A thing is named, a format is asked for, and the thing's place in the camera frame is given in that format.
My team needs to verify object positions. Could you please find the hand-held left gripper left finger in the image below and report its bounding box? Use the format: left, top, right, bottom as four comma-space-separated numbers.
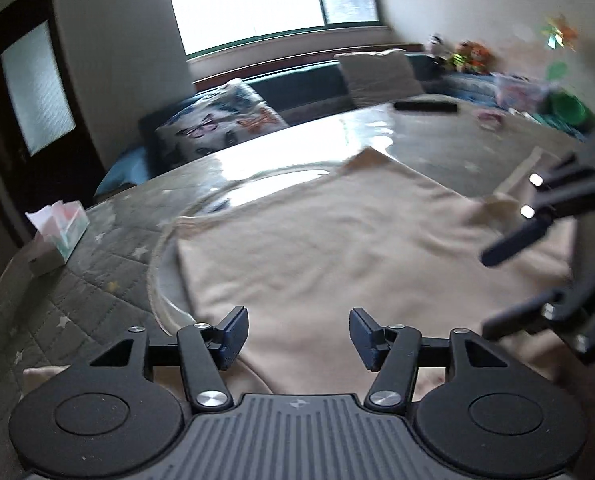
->
90, 306, 250, 413

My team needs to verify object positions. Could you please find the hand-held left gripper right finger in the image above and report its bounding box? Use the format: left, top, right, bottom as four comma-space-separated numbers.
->
349, 307, 509, 415

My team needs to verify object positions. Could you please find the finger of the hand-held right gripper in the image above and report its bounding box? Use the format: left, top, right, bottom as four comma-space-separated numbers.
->
481, 287, 595, 363
481, 152, 595, 267

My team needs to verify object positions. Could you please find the beige cloth garment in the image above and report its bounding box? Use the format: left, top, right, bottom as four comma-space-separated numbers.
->
24, 147, 581, 406

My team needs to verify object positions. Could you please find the round glass turntable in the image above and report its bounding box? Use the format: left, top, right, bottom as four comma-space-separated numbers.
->
147, 159, 378, 337

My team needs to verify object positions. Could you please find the small pink item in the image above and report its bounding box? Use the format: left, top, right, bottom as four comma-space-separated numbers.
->
477, 110, 505, 131

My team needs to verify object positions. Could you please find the green plastic bowl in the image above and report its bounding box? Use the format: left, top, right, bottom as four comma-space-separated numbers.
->
550, 91, 593, 126

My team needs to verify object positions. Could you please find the clear plastic container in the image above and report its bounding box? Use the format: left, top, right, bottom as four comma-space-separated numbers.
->
495, 73, 549, 111

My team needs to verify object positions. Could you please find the long black remote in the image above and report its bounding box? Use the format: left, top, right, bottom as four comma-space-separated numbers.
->
393, 100, 458, 115

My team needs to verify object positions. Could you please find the pile of plush toys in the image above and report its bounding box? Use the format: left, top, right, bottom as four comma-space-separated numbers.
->
427, 35, 493, 76

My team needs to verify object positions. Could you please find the tissue box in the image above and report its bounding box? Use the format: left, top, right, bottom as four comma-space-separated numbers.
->
26, 200, 89, 277

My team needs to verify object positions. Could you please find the beige cushion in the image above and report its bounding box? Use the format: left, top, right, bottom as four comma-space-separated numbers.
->
335, 49, 425, 108

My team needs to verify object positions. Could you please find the butterfly print pillow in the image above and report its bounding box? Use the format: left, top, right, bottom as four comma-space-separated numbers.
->
154, 79, 289, 167

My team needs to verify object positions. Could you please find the colourful pinwheel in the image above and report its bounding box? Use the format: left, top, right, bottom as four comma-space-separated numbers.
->
542, 14, 581, 53

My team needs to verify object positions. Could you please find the teal sofa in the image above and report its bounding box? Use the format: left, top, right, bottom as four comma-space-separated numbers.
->
94, 51, 503, 197

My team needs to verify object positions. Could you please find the dark wooden door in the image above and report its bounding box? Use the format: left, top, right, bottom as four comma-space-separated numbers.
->
0, 0, 109, 281

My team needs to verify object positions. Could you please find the window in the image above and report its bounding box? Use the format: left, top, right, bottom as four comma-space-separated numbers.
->
163, 0, 381, 56

